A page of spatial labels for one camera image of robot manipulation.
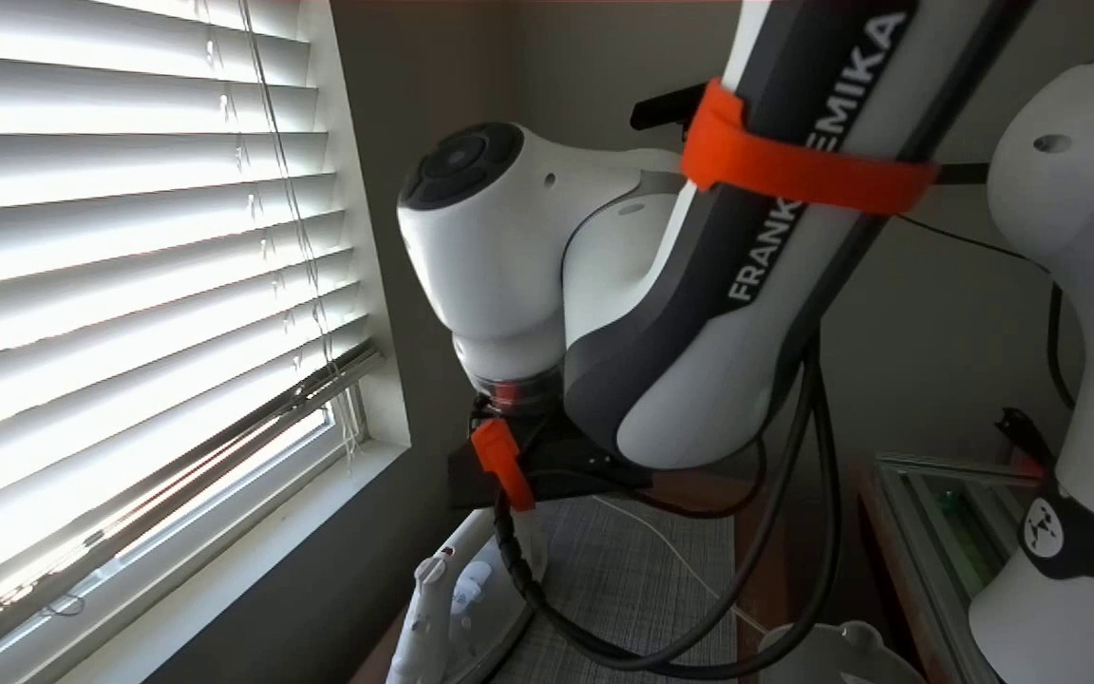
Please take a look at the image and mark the white iron power cord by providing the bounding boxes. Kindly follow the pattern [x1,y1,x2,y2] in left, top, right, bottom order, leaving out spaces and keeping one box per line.
[588,489,768,637]

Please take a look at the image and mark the white window sill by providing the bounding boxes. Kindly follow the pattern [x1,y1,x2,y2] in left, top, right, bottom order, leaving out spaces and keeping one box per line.
[0,423,412,684]

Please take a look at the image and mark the wide orange arm strap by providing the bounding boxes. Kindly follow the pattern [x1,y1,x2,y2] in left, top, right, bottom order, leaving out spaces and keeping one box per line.
[676,75,940,221]

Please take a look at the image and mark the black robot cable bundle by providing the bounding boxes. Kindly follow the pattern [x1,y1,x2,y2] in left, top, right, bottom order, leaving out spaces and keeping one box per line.
[482,337,842,680]

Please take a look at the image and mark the wooden side table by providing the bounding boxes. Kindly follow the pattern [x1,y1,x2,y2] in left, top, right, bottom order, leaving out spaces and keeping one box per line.
[350,468,817,684]

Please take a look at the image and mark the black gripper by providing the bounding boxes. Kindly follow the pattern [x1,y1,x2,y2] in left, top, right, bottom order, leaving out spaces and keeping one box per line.
[446,408,655,509]

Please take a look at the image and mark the small orange wrist strap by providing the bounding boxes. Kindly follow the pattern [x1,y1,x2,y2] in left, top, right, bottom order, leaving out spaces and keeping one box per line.
[465,413,538,515]

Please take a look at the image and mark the white window blinds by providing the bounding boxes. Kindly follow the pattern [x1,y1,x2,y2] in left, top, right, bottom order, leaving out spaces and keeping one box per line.
[0,0,388,654]

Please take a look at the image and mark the white clothes iron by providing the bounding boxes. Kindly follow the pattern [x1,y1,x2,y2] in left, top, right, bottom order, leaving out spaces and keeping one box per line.
[381,504,550,684]

